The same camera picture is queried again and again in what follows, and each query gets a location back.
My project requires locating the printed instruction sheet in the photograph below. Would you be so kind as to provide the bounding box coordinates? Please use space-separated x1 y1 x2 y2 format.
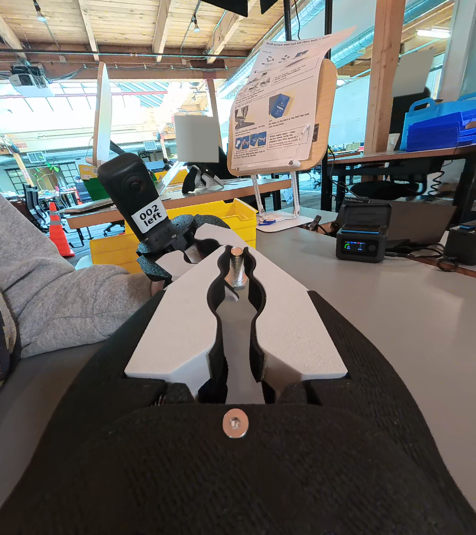
231 27 357 170

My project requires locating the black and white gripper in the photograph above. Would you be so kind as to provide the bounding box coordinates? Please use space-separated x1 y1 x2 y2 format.
182 165 224 194

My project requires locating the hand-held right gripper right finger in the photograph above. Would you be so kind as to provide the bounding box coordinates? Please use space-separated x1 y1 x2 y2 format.
244 246 349 404

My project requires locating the person's left forearm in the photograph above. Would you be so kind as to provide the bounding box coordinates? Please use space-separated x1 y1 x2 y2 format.
8 249 167 359

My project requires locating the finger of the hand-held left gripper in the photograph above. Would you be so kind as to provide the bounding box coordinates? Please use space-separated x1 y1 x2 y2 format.
155 250 205 289
195 223 256 251

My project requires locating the wooden display board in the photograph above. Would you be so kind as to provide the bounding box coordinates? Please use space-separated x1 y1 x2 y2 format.
227 59 338 176

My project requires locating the thin wooden board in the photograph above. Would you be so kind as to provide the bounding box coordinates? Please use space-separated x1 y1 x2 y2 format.
91 62 113 166

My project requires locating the white board stand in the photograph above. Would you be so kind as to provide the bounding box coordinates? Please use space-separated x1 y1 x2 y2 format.
252 167 315 233

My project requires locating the black charger case with screen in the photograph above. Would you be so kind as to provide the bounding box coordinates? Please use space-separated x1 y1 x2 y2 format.
335 200 392 264

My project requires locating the wooden pillar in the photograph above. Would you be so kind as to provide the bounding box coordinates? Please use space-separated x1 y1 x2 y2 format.
364 0 406 153

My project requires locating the black charging dock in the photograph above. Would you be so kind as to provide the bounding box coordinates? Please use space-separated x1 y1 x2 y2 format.
445 217 476 266

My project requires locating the orange traffic cone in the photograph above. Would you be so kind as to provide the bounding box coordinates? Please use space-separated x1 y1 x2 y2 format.
48 202 75 257

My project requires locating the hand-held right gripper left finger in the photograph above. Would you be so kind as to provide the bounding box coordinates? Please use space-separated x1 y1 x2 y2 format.
124 245 232 404

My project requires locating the wooden desk with black legs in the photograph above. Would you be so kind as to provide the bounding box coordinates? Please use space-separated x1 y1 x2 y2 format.
328 142 476 211

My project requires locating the black office chair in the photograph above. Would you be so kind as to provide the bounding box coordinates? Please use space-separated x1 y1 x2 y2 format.
22 184 50 233
349 182 429 202

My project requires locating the silver hex bolt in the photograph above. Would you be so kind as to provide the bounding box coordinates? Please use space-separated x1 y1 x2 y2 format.
222 247 247 300

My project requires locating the green plastic bin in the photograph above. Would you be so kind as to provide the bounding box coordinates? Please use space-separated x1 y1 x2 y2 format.
78 163 111 200

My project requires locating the yellow plastic bin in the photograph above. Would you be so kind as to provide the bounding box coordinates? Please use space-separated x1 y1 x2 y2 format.
90 200 258 274

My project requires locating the black cable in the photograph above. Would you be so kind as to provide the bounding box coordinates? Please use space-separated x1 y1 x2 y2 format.
386 244 459 272

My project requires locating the long wooden desk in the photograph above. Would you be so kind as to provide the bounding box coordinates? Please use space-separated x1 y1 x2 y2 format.
56 177 293 230

